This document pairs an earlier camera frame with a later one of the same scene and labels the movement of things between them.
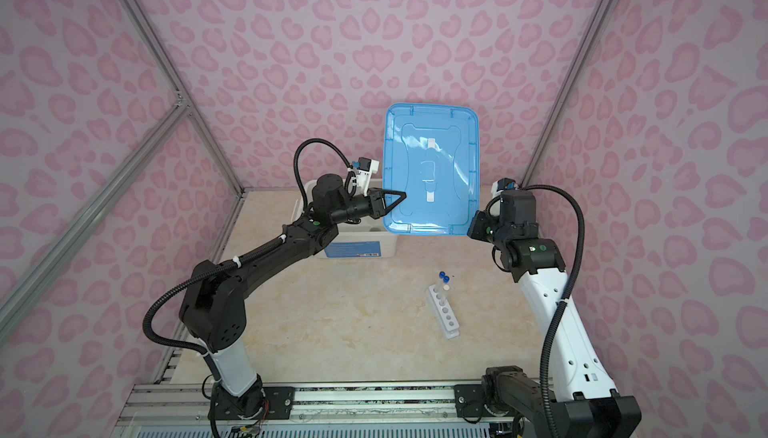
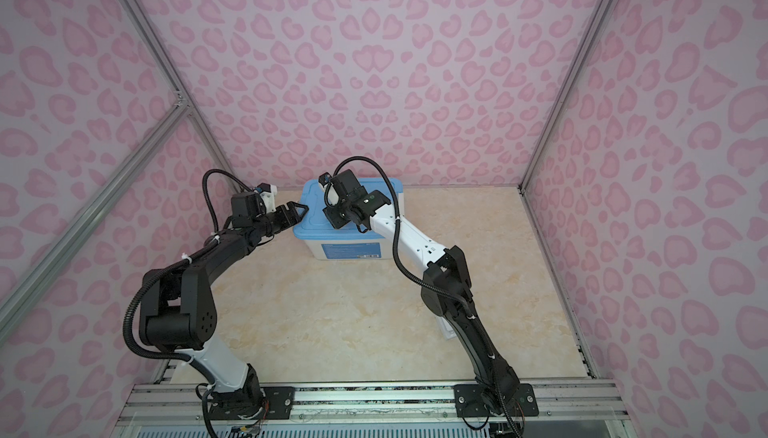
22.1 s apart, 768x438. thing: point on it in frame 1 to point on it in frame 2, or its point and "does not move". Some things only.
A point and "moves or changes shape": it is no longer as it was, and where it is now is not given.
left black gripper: x=377 y=204 to x=294 y=219
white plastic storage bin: x=366 y=239 does not move
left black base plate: x=264 y=403 does not move
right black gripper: x=479 y=219 to x=333 y=216
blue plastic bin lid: x=432 y=153 moves or changes shape
